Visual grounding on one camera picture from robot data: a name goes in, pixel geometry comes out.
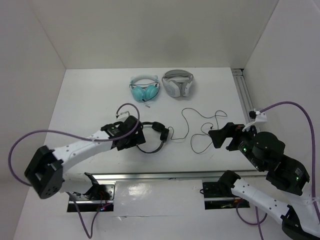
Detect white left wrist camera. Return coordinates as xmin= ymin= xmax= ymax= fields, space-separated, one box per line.
xmin=116 ymin=111 xmax=130 ymax=119

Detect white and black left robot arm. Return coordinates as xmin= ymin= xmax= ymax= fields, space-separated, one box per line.
xmin=24 ymin=115 xmax=146 ymax=200

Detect black on-ear headphones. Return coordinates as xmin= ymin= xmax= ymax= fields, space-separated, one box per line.
xmin=136 ymin=121 xmax=169 ymax=155

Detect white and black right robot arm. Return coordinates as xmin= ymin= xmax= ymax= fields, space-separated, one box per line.
xmin=208 ymin=122 xmax=320 ymax=240

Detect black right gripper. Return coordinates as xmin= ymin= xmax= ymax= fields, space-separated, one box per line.
xmin=206 ymin=120 xmax=264 ymax=170

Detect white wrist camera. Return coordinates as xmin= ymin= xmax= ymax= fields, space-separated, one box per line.
xmin=116 ymin=111 xmax=130 ymax=119
xmin=242 ymin=108 xmax=268 ymax=132

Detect aluminium side rail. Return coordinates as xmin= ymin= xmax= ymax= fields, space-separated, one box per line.
xmin=231 ymin=68 xmax=254 ymax=124

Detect teal cat-ear headphones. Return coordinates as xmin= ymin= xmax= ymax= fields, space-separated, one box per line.
xmin=129 ymin=74 xmax=161 ymax=102

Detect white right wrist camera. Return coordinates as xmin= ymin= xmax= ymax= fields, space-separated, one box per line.
xmin=242 ymin=108 xmax=268 ymax=132

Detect white grey gaming headset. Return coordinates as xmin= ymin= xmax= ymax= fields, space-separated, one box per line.
xmin=161 ymin=69 xmax=194 ymax=98

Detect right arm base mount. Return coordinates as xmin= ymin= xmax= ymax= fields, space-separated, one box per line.
xmin=199 ymin=181 xmax=250 ymax=210

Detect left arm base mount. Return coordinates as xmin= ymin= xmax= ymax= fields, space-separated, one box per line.
xmin=67 ymin=181 xmax=116 ymax=213

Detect aluminium front rail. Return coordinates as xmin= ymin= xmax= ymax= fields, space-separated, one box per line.
xmin=89 ymin=170 xmax=266 ymax=181

